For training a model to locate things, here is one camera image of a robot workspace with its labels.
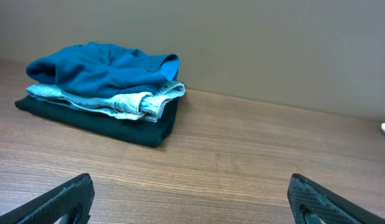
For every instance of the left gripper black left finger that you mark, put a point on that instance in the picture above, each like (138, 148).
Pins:
(69, 203)

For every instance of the dark blue t-shirt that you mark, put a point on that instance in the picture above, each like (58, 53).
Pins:
(96, 70)

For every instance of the folded light blue jeans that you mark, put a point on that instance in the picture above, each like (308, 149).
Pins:
(134, 106)

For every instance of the folded black garment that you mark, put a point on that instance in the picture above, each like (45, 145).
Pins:
(145, 133)

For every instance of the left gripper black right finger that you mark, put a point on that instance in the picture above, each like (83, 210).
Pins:
(311, 203)

